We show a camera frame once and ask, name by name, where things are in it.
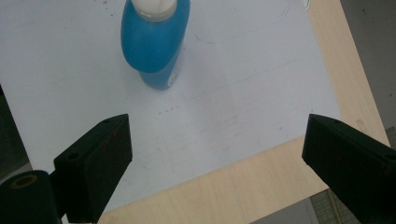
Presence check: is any blue bottle with white cap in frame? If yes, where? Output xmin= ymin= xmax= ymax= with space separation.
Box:
xmin=120 ymin=0 xmax=191 ymax=91

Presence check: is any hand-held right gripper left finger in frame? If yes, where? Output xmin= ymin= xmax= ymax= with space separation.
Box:
xmin=53 ymin=113 xmax=134 ymax=224

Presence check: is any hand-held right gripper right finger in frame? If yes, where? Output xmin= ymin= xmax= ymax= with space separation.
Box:
xmin=301 ymin=113 xmax=396 ymax=224

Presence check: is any white paper sheet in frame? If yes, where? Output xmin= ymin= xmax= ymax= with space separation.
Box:
xmin=0 ymin=0 xmax=342 ymax=217

